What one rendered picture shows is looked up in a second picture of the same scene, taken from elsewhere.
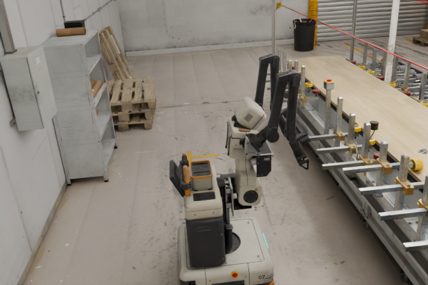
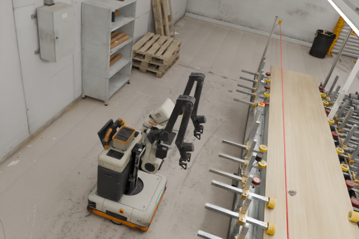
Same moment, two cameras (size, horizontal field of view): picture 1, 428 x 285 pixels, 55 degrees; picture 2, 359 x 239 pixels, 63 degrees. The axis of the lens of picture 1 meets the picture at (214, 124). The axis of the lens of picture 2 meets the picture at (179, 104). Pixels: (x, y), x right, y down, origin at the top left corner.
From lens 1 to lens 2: 110 cm
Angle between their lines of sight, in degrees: 16
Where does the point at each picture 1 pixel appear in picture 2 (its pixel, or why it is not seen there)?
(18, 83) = (45, 27)
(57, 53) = (93, 10)
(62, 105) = (90, 46)
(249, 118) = (158, 116)
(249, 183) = (150, 158)
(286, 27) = (312, 32)
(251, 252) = (142, 201)
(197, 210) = (104, 162)
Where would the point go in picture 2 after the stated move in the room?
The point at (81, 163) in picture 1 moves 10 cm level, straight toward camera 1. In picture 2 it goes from (93, 87) to (92, 90)
